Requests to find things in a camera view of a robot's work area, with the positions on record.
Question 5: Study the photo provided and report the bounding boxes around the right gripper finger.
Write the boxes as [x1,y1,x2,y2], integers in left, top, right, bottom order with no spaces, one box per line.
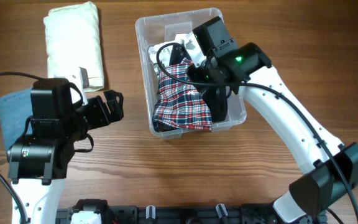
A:
[169,45,187,65]
[202,87,227,123]

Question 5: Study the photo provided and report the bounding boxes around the white printed garment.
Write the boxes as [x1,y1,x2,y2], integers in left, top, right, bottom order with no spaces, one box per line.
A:
[148,34,181,75]

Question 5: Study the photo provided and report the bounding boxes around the red blue plaid shirt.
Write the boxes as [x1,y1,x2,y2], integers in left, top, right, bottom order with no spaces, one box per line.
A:
[152,58,213,132]

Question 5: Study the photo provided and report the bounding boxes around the blue jeans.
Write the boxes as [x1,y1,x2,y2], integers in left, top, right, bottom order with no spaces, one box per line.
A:
[0,88,32,151]

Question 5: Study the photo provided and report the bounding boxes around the cream cloth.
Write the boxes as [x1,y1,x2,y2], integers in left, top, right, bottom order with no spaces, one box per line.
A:
[44,1,104,92]

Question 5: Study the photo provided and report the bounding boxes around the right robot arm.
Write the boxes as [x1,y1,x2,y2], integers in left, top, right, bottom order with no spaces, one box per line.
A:
[176,17,358,223]

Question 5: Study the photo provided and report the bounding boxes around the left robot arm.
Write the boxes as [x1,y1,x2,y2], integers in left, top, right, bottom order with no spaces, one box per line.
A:
[7,78,124,223]

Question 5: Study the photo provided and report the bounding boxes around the clear plastic storage container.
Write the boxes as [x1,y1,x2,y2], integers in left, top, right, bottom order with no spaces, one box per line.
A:
[134,7,248,141]

